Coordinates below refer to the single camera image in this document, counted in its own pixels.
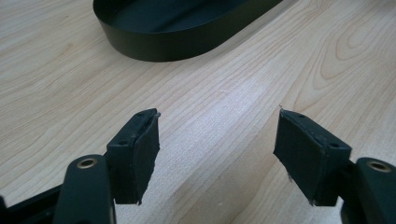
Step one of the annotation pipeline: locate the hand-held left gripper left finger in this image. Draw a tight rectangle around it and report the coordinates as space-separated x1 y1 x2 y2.
106 107 162 206

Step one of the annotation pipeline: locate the black hook rack with tray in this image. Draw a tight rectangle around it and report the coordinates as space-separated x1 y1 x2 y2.
92 0 285 63

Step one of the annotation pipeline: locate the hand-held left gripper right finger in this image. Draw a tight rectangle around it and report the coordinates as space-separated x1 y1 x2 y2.
273 105 353 208

